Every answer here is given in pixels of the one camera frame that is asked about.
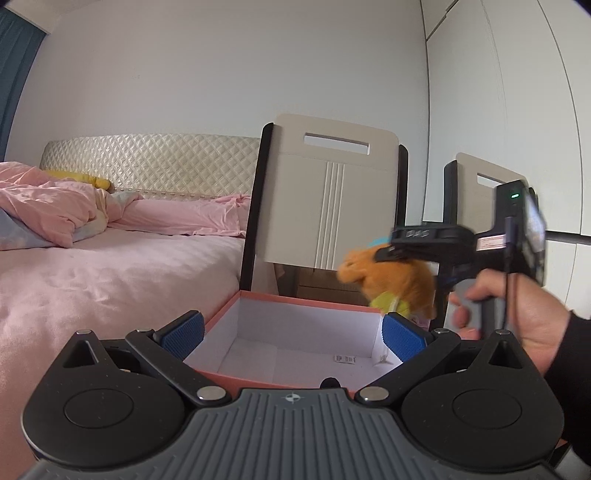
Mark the orange plush toy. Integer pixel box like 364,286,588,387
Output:
337,244,436,330

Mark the pink cardboard box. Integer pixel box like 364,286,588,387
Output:
185,291,401,395

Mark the black sleeved right forearm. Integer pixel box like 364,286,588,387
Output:
545,312,591,465

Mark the person's right hand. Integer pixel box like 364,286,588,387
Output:
449,269,571,374

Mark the beige chair on right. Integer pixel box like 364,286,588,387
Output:
434,152,537,324

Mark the bed with pink sheet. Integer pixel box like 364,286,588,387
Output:
1,229,243,479

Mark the pink pillow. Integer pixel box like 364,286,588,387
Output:
108,194,250,238

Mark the beige chair near box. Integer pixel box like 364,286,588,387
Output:
239,114,409,305

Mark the yellow pillow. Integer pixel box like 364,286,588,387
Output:
46,170,111,191

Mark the cream quilted headboard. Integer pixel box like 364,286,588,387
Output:
40,134,260,200

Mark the crumpled pink duvet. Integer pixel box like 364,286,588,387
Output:
1,162,141,251

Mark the blue curtain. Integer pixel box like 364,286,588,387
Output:
0,6,46,161

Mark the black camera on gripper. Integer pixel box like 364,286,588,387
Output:
495,180,547,285

